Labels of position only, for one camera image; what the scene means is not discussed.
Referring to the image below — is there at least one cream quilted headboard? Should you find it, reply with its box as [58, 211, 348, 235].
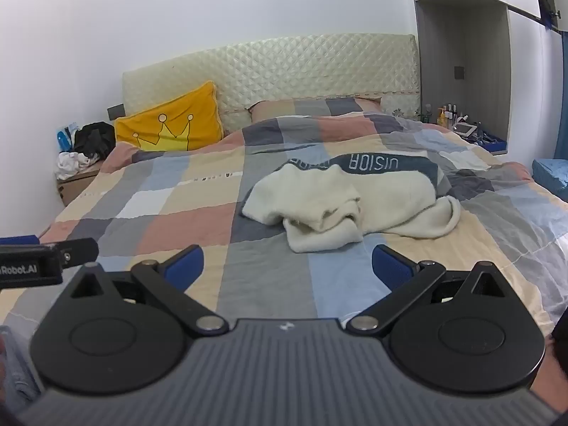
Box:
[122, 33, 420, 136]

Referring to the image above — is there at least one blue packet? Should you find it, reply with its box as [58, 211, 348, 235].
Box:
[56, 123, 81, 153]

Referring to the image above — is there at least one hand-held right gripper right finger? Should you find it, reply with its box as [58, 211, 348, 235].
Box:
[347, 244, 508, 336]

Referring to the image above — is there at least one grey wall niche shelf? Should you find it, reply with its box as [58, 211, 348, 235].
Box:
[415, 0, 511, 157]

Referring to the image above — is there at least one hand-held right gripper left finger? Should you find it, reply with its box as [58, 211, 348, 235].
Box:
[70, 244, 230, 336]

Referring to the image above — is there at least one checkered pillow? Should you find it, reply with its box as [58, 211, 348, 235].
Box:
[247, 96, 385, 123]

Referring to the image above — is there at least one row of cosmetic bottles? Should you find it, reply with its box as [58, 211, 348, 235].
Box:
[421, 103, 462, 130]

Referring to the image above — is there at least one person's blue jeans leg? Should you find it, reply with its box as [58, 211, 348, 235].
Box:
[0, 324, 43, 410]

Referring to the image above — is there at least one white crumpled cloth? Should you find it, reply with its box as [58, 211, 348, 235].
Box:
[55, 151, 101, 182]

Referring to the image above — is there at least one blue curtain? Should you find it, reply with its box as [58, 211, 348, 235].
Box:
[552, 31, 568, 160]

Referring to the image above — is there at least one black clothing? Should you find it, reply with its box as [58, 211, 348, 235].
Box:
[73, 122, 117, 162]

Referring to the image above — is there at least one blue cushion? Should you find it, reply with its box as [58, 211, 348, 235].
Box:
[531, 157, 568, 201]

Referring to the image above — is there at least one cream sweater with navy stripes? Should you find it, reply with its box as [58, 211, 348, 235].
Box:
[241, 152, 463, 255]

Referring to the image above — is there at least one blue tray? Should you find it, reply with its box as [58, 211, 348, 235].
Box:
[464, 131, 508, 155]

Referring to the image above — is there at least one checkered patchwork quilt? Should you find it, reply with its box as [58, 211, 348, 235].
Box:
[0, 111, 568, 338]

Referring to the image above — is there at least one yellow crown pillow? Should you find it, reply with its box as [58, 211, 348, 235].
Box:
[114, 81, 225, 152]

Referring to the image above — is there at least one cardboard box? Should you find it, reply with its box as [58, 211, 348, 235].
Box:
[55, 160, 105, 207]

